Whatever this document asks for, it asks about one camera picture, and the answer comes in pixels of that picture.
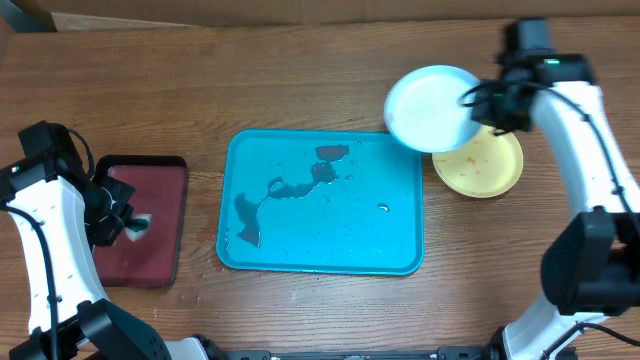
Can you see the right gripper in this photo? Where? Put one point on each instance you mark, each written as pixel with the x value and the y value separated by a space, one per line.
pixel 480 112

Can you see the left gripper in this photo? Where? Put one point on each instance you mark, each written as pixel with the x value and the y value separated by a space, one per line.
pixel 106 231

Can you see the green scouring sponge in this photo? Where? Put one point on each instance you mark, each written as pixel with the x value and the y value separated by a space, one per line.
pixel 137 226

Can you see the yellow-green rimmed plate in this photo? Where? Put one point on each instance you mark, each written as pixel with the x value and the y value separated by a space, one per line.
pixel 485 167

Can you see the light blue rimmed plate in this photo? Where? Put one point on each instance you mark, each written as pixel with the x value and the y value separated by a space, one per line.
pixel 423 109

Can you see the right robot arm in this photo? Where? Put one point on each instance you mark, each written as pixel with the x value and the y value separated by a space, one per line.
pixel 591 271

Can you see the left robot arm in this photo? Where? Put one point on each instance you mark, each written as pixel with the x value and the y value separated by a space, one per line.
pixel 63 210

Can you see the black tray with red liner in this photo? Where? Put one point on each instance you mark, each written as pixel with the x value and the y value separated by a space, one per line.
pixel 149 257

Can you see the teal plastic tray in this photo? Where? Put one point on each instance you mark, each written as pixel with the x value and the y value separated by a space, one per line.
pixel 321 202

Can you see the cardboard panel at back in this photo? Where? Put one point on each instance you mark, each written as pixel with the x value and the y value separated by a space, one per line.
pixel 276 12

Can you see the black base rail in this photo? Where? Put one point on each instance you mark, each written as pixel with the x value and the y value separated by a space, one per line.
pixel 442 353

